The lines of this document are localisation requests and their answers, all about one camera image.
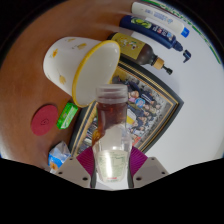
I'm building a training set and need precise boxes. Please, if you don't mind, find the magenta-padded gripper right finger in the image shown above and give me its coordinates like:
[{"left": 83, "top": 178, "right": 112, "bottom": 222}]
[{"left": 127, "top": 146, "right": 170, "bottom": 188}]

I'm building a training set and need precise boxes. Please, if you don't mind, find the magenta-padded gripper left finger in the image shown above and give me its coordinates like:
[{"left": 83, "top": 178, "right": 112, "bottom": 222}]
[{"left": 54, "top": 146, "right": 97, "bottom": 189}]

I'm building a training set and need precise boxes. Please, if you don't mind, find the clear drink bottle white cap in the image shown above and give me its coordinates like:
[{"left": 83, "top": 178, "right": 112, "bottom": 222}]
[{"left": 92, "top": 83, "right": 134, "bottom": 184}]

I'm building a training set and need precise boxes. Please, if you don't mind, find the blue tissue pack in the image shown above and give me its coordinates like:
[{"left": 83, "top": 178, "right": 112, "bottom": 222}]
[{"left": 48, "top": 140, "right": 72, "bottom": 173}]

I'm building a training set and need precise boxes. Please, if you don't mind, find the green soap packet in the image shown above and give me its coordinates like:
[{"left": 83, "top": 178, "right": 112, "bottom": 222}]
[{"left": 56, "top": 101, "right": 80, "bottom": 130}]

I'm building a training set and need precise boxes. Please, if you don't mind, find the flat round red coaster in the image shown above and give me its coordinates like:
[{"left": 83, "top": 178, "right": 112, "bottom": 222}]
[{"left": 30, "top": 104, "right": 59, "bottom": 137}]

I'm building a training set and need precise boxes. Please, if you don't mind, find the framed group photo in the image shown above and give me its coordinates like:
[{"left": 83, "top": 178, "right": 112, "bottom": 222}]
[{"left": 68, "top": 54, "right": 185, "bottom": 158}]

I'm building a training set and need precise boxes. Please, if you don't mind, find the white cup yellow rim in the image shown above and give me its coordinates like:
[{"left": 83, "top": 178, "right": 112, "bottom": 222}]
[{"left": 42, "top": 36, "right": 121, "bottom": 108}]

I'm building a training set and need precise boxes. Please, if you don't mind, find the brown pump bottle yellow label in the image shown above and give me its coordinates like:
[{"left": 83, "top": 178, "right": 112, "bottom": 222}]
[{"left": 107, "top": 31, "right": 174, "bottom": 76}]

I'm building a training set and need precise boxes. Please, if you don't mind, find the dark blue pump bottle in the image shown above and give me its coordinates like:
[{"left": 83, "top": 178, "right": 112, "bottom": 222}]
[{"left": 119, "top": 14, "right": 193, "bottom": 64}]

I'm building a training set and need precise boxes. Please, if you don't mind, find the white bottle blue cap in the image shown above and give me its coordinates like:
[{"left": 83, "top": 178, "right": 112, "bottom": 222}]
[{"left": 130, "top": 1, "right": 191, "bottom": 38}]

